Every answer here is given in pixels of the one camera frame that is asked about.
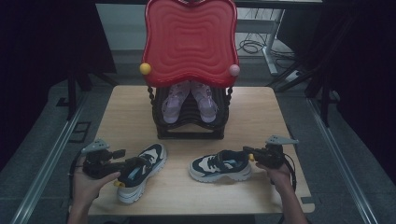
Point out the dark curtain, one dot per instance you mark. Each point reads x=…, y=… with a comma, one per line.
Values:
x=364, y=62
x=40, y=46

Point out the black and white sneaker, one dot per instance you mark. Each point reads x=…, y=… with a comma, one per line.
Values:
x=218, y=169
x=146, y=177

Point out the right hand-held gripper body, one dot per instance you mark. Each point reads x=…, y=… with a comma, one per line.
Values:
x=271, y=155

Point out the red and black shoe rack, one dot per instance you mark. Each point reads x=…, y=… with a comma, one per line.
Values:
x=190, y=43

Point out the person's left hand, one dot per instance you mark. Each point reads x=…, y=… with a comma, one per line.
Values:
x=87, y=191

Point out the black metal stand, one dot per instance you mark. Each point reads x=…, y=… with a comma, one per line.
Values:
x=72, y=93
x=323, y=99

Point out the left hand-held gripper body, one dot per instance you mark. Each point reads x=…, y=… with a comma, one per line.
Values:
x=96, y=165

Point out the metal floor rail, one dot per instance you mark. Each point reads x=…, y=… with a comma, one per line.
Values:
x=342, y=161
x=46, y=168

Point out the white power strip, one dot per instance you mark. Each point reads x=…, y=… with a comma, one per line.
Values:
x=293, y=76

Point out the purple child's shoe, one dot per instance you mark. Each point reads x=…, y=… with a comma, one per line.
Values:
x=174, y=104
x=204, y=104

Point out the person's right hand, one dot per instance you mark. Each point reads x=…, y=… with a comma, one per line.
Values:
x=280, y=177

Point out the white desk frame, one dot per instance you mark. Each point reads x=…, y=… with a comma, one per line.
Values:
x=271, y=43

